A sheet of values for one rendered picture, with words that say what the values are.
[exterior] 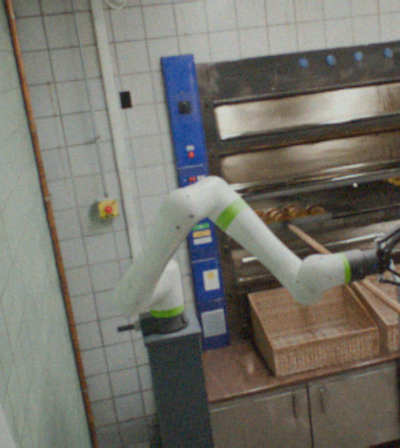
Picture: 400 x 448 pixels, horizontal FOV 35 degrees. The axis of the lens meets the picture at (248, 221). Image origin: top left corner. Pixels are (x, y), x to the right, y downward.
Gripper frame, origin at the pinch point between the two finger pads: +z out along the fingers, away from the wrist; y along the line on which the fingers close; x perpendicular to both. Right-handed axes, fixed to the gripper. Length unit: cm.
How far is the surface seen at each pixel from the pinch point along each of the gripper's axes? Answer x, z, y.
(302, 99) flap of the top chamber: -156, 21, -37
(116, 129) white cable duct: -153, -77, -35
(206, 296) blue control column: -152, -44, 60
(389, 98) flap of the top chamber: -154, 70, -31
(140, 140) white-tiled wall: -155, -66, -27
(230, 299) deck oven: -155, -31, 65
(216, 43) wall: -154, -22, -70
